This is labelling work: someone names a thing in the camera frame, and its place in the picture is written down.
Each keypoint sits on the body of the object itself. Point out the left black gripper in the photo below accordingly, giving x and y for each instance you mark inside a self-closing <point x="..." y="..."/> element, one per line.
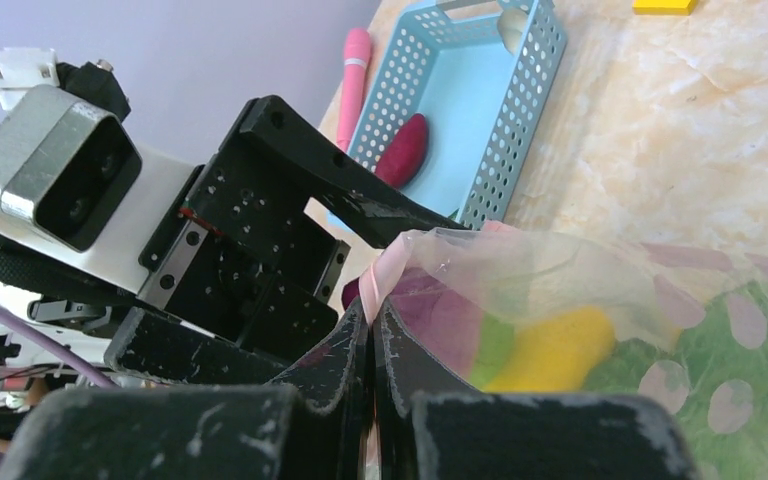
<point x="244" y="262"/>

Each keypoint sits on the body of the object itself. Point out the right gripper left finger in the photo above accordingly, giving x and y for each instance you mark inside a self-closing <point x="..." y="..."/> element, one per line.
<point x="331" y="417"/>

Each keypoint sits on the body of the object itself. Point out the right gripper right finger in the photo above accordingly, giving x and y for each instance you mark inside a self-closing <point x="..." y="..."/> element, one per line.
<point x="403" y="367"/>

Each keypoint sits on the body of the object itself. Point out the clear zip top bag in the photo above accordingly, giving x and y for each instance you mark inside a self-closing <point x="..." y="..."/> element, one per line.
<point x="509" y="310"/>

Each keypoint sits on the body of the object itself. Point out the yellow lemon toy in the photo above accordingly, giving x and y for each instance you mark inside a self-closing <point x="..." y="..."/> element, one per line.
<point x="557" y="354"/>

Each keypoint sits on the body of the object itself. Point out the green lettuce toy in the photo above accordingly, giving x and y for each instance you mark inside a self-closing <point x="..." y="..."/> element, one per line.
<point x="714" y="382"/>

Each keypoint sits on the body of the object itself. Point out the green lime toy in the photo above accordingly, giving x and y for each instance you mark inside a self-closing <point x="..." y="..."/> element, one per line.
<point x="496" y="342"/>

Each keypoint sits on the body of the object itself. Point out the red fruit toy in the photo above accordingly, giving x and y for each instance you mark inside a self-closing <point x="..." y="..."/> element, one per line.
<point x="403" y="158"/>

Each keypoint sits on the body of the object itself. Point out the pink cylinder toy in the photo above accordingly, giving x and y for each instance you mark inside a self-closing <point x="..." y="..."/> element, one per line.
<point x="357" y="53"/>

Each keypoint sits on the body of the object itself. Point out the blue plastic basket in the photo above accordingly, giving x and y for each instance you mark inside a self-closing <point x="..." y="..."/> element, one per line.
<point x="482" y="104"/>

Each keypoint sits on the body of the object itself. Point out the yellow block on table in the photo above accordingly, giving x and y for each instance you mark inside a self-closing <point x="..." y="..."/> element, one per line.
<point x="664" y="7"/>

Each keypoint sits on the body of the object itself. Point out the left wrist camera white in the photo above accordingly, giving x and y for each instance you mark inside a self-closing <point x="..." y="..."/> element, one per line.
<point x="74" y="186"/>

